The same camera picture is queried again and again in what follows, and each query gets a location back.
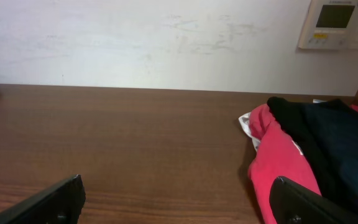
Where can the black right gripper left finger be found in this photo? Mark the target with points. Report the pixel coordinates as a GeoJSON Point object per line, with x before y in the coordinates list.
{"type": "Point", "coordinates": [60, 203]}

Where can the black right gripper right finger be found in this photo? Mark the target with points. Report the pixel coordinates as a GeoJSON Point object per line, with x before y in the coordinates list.
{"type": "Point", "coordinates": [291, 203]}

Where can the red garment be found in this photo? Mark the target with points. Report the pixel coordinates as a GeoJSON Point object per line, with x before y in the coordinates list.
{"type": "Point", "coordinates": [276, 156]}

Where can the black garment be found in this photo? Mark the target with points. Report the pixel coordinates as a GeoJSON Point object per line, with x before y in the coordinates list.
{"type": "Point", "coordinates": [327, 133]}

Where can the white patterned garment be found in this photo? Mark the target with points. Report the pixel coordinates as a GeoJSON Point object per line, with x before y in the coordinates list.
{"type": "Point", "coordinates": [245, 125]}

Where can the white wall control panel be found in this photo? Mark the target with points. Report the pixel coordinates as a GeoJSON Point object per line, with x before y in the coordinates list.
{"type": "Point", "coordinates": [330, 25]}

